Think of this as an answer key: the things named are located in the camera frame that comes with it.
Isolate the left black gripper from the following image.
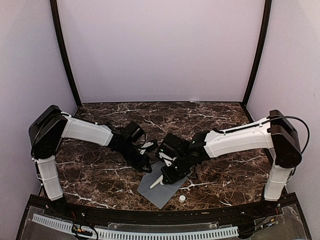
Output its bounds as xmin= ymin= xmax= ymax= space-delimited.
xmin=116 ymin=140 xmax=152 ymax=173

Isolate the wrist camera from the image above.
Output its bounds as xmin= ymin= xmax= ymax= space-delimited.
xmin=156 ymin=150 xmax=177 ymax=167
xmin=138 ymin=139 xmax=159 ymax=154

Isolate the white glue stick cap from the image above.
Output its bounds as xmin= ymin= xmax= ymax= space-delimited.
xmin=179 ymin=195 xmax=186 ymax=203

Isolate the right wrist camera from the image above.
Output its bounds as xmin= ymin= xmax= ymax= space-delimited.
xmin=156 ymin=150 xmax=177 ymax=167

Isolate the black frame post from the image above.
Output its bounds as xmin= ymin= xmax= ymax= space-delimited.
xmin=241 ymin=0 xmax=272 ymax=109
xmin=49 ymin=0 xmax=82 ymax=108

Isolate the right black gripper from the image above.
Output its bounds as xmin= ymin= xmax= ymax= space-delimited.
xmin=160 ymin=153 xmax=192 ymax=185

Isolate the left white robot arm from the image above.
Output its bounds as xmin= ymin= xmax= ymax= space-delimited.
xmin=28 ymin=105 xmax=158 ymax=218

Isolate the right black frame post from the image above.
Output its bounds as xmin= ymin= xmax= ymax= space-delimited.
xmin=241 ymin=0 xmax=272 ymax=109

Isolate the grey envelope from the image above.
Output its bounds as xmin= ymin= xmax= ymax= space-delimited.
xmin=137 ymin=161 xmax=187 ymax=210

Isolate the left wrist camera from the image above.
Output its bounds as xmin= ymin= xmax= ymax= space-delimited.
xmin=138 ymin=139 xmax=159 ymax=154

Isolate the beige letter paper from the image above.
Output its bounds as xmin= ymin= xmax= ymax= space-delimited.
xmin=149 ymin=175 xmax=164 ymax=189

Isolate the left black frame post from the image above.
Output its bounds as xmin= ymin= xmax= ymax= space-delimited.
xmin=49 ymin=0 xmax=82 ymax=108

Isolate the white slotted cable duct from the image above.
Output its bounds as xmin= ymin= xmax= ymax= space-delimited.
xmin=31 ymin=213 xmax=239 ymax=240

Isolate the black front rail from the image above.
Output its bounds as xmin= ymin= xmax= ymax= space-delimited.
xmin=42 ymin=199 xmax=281 ymax=227

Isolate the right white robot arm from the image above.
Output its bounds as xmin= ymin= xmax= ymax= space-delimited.
xmin=153 ymin=109 xmax=306 ymax=217

